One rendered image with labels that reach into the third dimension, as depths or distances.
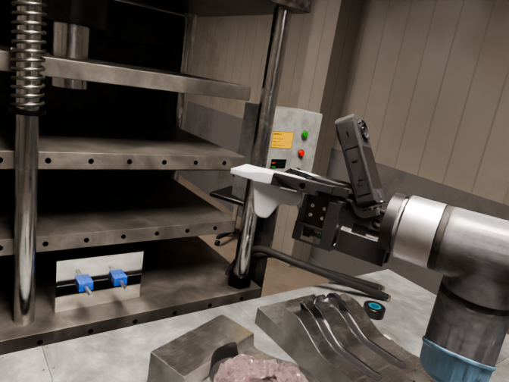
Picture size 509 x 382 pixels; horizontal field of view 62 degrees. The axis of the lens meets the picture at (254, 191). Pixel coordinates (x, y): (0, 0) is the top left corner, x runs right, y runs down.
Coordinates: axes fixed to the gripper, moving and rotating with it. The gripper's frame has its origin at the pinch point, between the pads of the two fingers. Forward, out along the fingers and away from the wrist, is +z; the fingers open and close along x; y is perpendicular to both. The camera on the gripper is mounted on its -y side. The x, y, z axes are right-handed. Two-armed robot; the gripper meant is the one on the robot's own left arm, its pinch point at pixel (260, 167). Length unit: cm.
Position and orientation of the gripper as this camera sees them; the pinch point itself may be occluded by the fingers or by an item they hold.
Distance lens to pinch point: 58.8
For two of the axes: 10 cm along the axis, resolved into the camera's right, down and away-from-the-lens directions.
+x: 5.0, -0.1, 8.7
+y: -2.2, 9.6, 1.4
